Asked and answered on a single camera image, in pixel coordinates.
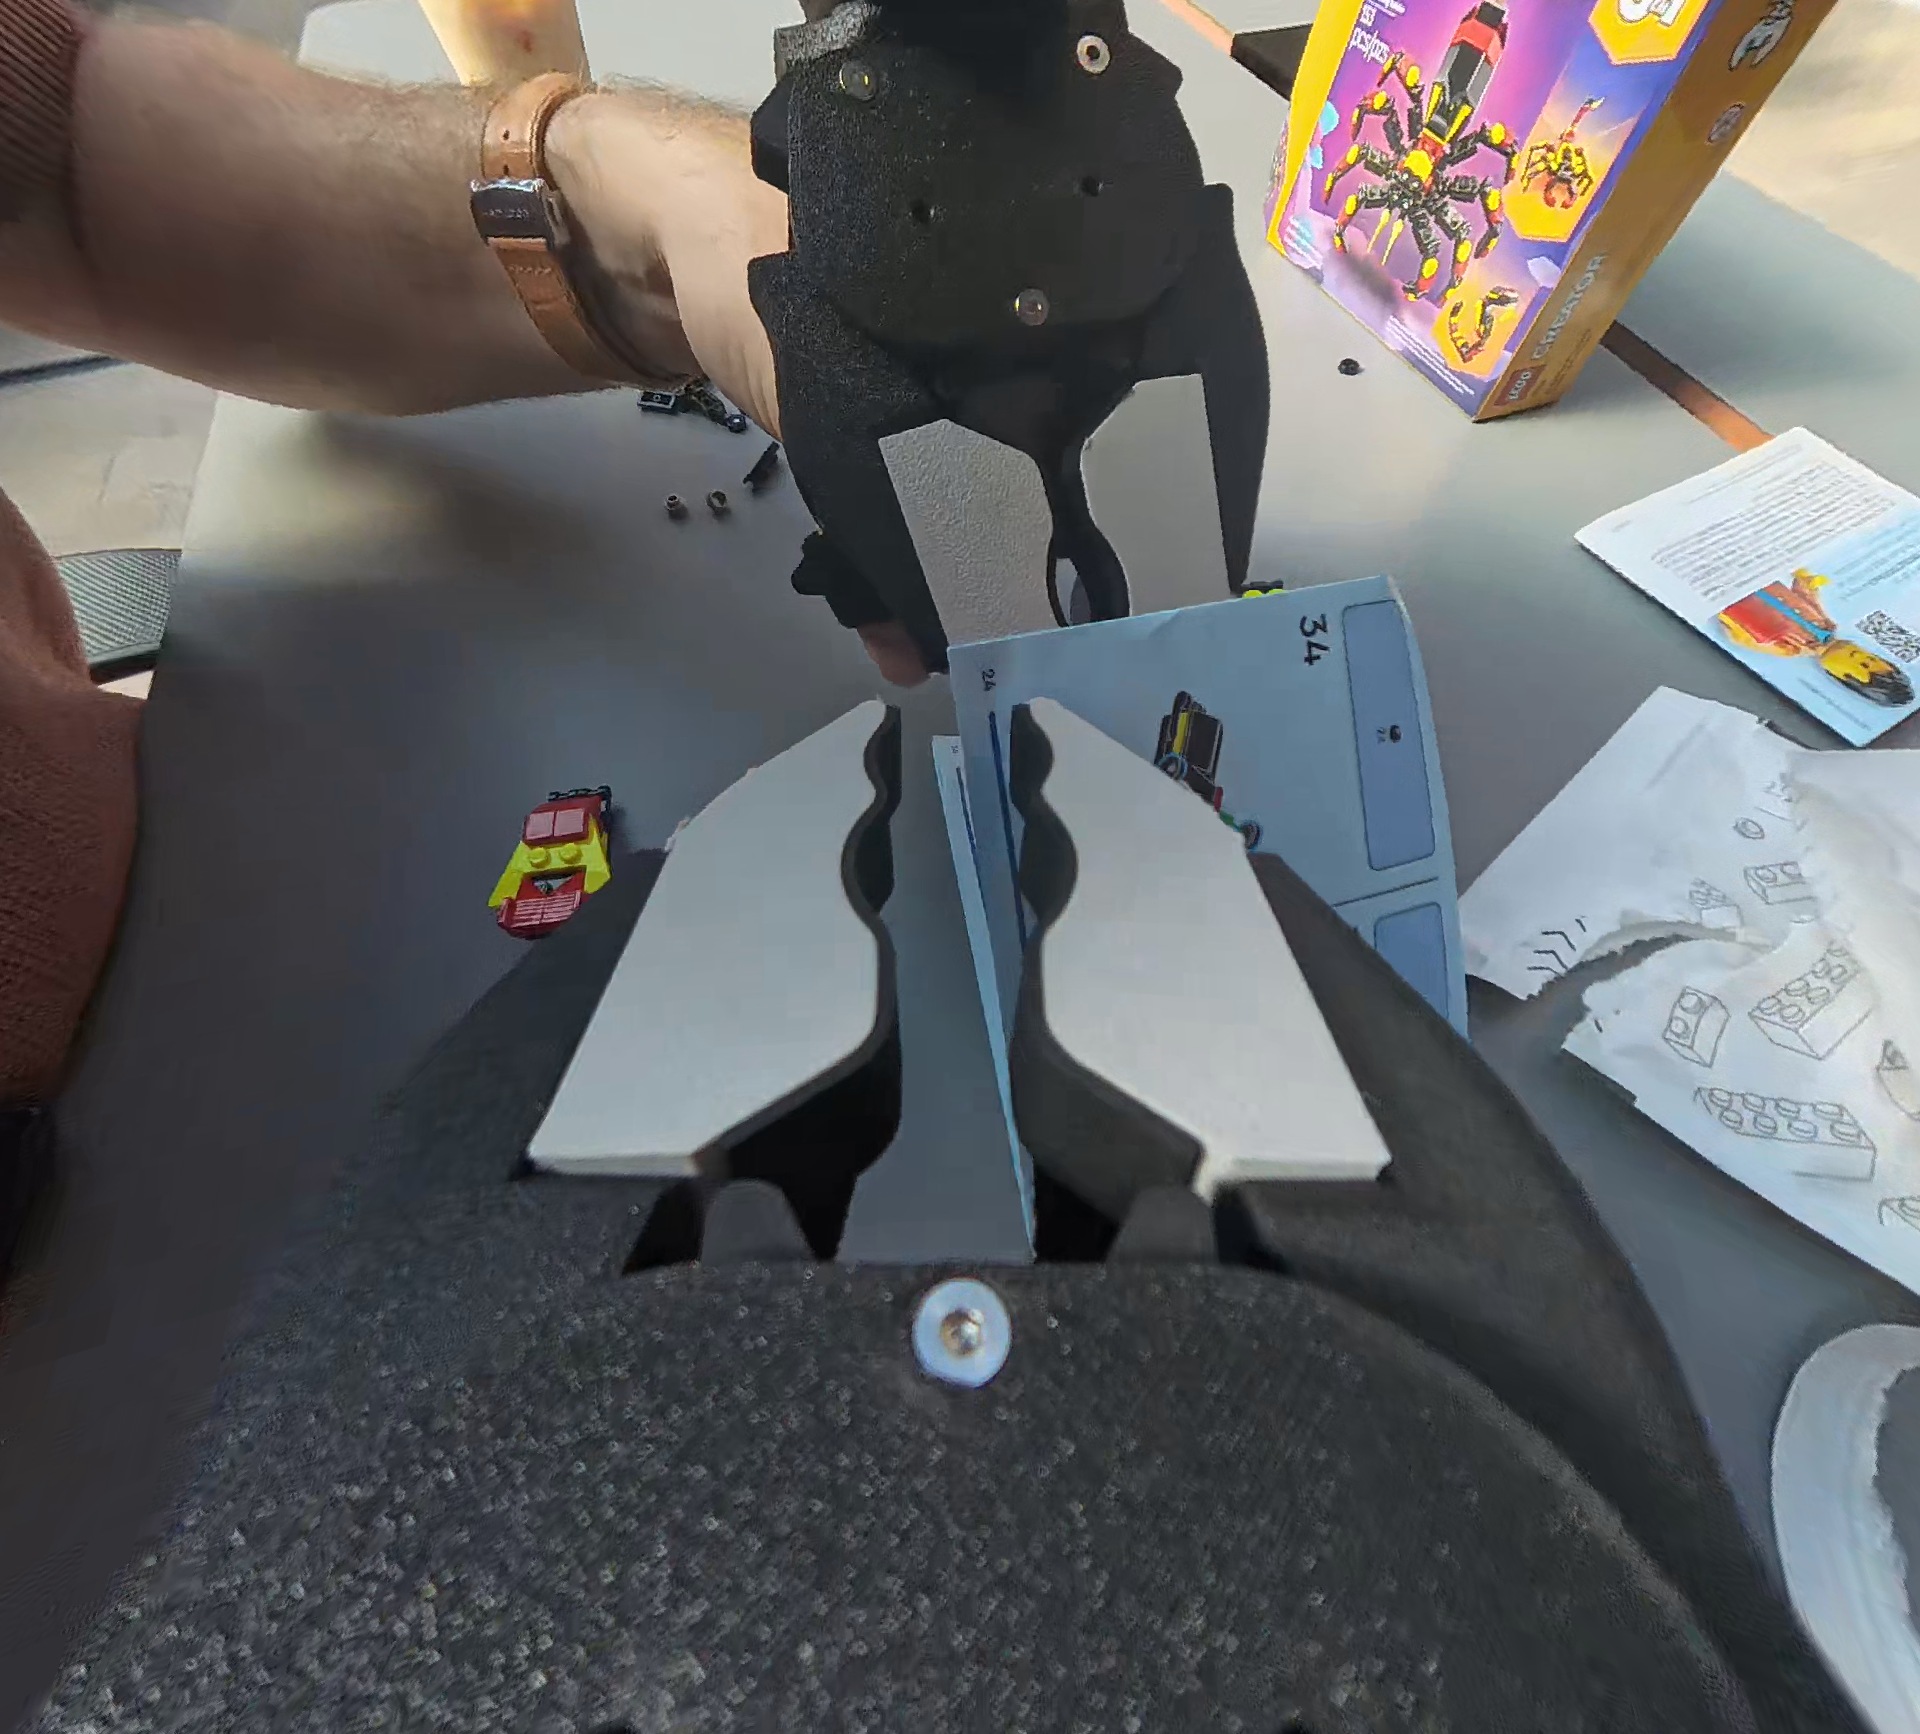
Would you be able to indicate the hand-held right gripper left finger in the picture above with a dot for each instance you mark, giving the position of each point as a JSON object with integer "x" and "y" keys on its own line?
{"x": 721, "y": 955}

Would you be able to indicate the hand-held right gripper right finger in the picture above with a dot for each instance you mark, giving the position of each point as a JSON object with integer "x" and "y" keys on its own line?
{"x": 1185, "y": 985}

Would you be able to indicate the blue instruction booklet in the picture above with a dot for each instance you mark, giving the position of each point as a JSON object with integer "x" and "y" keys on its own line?
{"x": 1320, "y": 745}

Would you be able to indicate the person's left forearm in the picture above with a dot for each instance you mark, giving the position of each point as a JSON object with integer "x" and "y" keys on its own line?
{"x": 271, "y": 204}

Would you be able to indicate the person's left hand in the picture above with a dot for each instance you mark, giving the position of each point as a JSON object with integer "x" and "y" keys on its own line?
{"x": 661, "y": 234}

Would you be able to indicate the red and yellow brick assembly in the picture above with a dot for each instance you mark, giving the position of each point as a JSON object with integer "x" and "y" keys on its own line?
{"x": 552, "y": 857}

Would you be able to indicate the black and blue brick pieces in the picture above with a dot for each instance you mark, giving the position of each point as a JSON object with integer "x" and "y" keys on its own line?
{"x": 683, "y": 401}

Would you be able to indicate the torn white paper bag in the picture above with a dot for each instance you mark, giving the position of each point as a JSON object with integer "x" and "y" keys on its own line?
{"x": 1711, "y": 955}

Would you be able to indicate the purple and orange toy box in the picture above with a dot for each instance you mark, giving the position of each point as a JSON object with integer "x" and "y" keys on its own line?
{"x": 1515, "y": 114}

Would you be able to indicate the black mesh chair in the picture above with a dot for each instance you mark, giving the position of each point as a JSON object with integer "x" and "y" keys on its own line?
{"x": 128, "y": 609}

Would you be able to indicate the person's brown sweater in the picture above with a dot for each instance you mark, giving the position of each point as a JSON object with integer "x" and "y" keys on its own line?
{"x": 52, "y": 789}

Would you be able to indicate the white printed leaflet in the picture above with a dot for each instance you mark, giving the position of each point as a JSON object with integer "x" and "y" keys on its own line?
{"x": 1755, "y": 564}

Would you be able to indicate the torn white paper piece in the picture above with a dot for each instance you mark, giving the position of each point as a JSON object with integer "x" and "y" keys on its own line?
{"x": 1839, "y": 1494}

